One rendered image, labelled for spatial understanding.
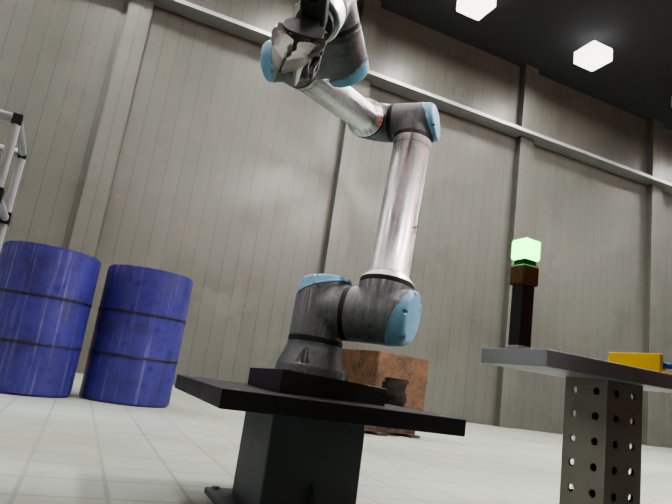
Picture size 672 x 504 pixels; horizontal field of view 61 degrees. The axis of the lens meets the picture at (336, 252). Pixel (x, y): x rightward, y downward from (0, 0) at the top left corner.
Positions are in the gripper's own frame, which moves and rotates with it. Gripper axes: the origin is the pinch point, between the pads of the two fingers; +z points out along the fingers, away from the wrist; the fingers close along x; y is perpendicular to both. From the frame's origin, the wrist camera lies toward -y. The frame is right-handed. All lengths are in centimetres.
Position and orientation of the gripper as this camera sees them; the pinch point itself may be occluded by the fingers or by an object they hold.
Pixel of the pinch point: (283, 62)
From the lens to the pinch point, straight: 94.8
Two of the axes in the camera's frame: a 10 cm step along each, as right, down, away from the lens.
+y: -2.2, 6.4, 7.4
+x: -9.4, -3.3, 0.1
